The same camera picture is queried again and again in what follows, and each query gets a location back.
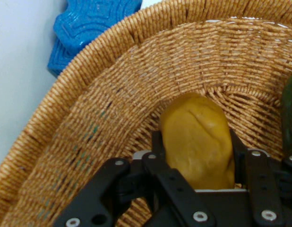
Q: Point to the blue plastic object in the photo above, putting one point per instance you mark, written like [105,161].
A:
[89,26]

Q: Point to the dark green toy cucumber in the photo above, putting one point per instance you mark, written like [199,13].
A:
[290,118]

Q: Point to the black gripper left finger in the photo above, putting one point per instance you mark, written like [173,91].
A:
[174,186]

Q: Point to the woven wicker basket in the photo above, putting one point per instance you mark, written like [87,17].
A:
[113,106]

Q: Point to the yellow toy bell pepper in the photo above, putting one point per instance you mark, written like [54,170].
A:
[198,142]

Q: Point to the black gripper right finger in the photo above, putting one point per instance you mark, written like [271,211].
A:
[264,184]

